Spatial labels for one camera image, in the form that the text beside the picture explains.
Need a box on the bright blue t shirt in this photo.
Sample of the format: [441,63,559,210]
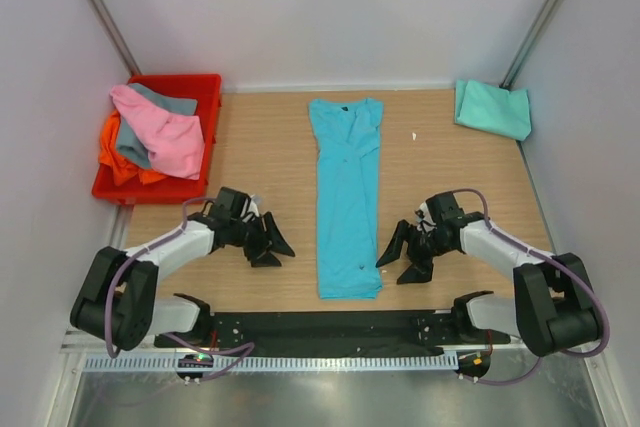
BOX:
[309,98,384,300]

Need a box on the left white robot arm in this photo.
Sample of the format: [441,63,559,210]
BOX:
[70,187,295,357]

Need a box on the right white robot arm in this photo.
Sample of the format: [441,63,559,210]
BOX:
[377,191,611,357]

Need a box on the pink t shirt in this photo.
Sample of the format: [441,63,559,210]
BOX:
[110,84,205,180]

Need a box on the orange t shirt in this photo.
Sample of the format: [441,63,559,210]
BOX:
[98,110,167,186]

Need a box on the folded teal t shirt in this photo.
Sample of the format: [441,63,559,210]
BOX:
[454,80,532,141]

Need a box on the red plastic bin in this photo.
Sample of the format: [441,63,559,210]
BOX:
[92,74,221,205]

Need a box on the grey t shirt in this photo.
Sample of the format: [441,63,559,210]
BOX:
[115,83,197,169]

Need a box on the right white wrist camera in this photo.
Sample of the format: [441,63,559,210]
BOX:
[415,202,434,229]

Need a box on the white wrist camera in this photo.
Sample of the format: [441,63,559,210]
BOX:
[415,202,434,229]
[241,194,262,222]

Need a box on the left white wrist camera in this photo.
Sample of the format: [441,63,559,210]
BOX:
[241,194,262,222]

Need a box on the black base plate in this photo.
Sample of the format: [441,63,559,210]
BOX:
[181,310,511,358]

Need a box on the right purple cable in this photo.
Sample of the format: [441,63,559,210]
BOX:
[449,188,612,388]

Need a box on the white slotted cable duct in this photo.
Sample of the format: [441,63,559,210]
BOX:
[83,352,458,373]

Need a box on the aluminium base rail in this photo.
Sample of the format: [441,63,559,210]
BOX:
[59,329,161,354]

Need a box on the right aluminium frame post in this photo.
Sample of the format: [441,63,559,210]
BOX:
[499,0,563,91]

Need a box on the aluminium frame post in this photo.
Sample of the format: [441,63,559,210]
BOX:
[499,0,563,91]
[87,0,141,76]

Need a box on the left aluminium frame post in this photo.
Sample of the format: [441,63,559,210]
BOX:
[87,0,141,76]

